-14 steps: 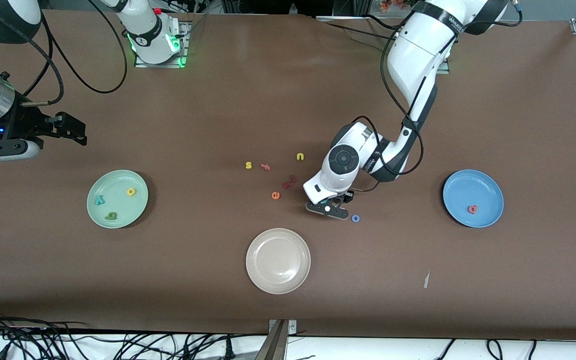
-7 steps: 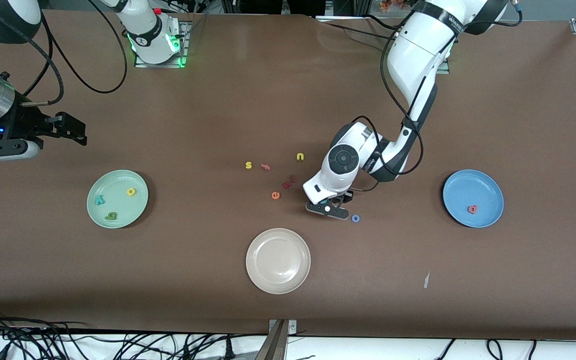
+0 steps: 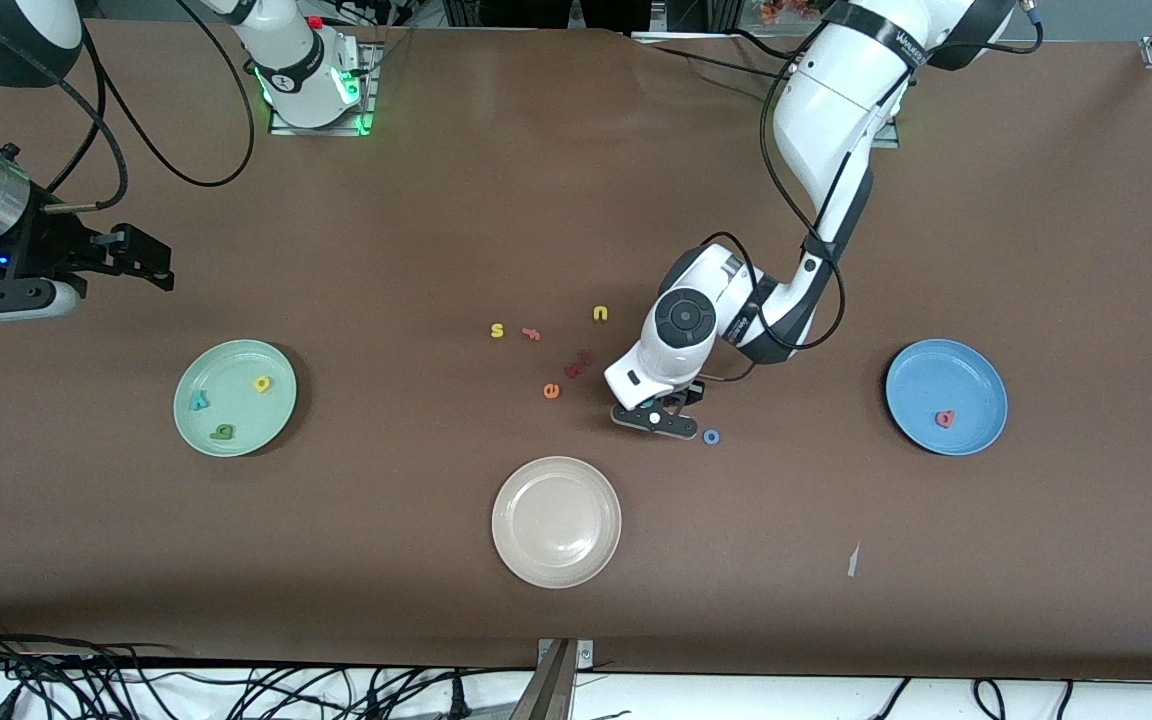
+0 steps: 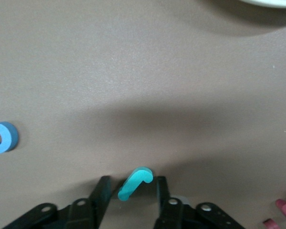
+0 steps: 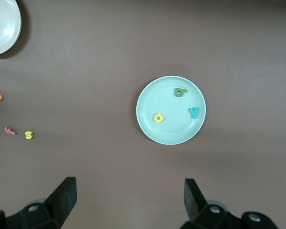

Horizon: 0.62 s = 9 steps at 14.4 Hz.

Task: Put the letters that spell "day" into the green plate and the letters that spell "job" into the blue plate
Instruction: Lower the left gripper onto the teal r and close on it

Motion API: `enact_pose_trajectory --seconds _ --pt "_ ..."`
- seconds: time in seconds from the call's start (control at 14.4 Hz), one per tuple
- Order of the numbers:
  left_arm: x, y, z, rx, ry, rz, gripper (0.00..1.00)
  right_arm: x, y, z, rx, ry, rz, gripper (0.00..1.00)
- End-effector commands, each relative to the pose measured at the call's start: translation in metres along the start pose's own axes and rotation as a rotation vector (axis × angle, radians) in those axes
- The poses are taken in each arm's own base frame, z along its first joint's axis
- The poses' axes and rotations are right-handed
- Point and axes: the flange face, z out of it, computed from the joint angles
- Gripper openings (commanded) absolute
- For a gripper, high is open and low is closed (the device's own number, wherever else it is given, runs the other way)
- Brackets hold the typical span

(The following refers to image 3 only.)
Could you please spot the teal letter y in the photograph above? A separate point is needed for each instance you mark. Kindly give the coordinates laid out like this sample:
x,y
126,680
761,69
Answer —
x,y
200,402

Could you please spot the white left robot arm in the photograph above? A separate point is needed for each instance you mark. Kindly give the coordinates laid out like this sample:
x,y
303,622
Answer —
x,y
686,320

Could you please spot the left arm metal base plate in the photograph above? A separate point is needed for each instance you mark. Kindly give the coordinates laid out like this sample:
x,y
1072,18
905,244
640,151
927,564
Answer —
x,y
888,140

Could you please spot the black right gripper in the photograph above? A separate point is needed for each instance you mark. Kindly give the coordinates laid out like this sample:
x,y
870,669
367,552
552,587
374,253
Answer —
x,y
39,246

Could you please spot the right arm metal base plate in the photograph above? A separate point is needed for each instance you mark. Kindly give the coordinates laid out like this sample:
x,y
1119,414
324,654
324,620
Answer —
x,y
321,128

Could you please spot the beige plate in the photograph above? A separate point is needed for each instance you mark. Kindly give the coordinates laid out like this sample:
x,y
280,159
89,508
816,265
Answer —
x,y
556,522

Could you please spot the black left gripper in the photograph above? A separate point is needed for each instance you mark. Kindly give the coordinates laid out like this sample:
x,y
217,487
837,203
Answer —
x,y
694,396

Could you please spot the small grey paper scrap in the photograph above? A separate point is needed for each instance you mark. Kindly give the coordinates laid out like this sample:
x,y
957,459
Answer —
x,y
853,560

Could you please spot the green plate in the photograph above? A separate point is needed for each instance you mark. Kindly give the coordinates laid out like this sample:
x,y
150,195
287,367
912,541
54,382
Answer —
x,y
236,410

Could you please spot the brown paper table cover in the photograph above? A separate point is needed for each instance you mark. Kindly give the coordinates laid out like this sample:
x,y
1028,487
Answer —
x,y
576,200

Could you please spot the grey metal bracket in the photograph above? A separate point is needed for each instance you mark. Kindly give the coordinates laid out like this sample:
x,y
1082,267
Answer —
x,y
561,665

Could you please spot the orange artificial flowers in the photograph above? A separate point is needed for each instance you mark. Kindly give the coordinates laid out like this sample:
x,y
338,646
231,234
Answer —
x,y
791,10

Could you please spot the blue plate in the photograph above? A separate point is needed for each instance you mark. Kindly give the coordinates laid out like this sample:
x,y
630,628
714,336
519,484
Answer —
x,y
946,380

